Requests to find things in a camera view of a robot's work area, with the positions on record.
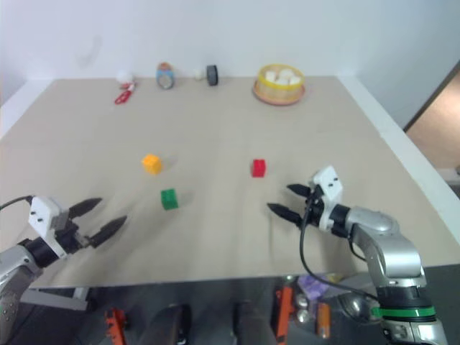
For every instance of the silver metal ball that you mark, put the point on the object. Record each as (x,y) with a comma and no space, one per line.
(301,302)
(304,316)

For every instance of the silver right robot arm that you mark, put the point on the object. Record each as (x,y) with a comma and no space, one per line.
(391,248)

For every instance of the colourful tin can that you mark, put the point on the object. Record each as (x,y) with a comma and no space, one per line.
(165,76)

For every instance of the orange clamp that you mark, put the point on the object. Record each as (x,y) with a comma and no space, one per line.
(284,309)
(115,323)

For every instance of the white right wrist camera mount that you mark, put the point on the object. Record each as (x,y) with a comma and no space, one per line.
(328,187)

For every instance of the yellow mesh basket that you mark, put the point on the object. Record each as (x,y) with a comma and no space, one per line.
(280,88)

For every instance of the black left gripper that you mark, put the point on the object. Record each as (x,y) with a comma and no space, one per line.
(68,233)

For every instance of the red cube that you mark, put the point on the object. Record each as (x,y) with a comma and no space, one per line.
(258,168)

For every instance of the orange cube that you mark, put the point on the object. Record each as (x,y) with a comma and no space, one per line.
(152,164)

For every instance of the white cube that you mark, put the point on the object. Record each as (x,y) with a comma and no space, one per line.
(270,76)
(286,74)

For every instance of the grey metal table frame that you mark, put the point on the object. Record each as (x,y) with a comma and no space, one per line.
(54,298)

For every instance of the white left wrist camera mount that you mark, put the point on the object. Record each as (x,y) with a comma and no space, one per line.
(43,215)

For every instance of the black tape roll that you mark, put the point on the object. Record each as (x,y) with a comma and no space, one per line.
(212,74)

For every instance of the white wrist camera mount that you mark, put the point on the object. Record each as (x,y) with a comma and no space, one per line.
(43,215)
(328,187)

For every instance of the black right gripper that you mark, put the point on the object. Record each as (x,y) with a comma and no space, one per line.
(313,208)

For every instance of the purple packet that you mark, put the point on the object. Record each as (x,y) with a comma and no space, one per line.
(313,286)

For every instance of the green cube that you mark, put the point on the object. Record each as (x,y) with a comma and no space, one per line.
(169,199)

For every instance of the pink plate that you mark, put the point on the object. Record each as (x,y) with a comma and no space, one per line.
(278,101)

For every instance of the orange battery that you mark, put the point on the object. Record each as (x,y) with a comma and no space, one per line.
(323,320)

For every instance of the small white ball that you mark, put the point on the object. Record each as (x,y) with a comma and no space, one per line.
(197,73)

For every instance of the brown wooden door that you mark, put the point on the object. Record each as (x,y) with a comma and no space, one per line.
(436,108)

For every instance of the yellow packet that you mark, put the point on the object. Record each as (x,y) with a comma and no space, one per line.
(334,277)

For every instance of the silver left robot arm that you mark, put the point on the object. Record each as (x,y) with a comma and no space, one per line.
(14,266)

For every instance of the red and white toy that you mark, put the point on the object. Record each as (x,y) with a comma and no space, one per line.
(124,95)

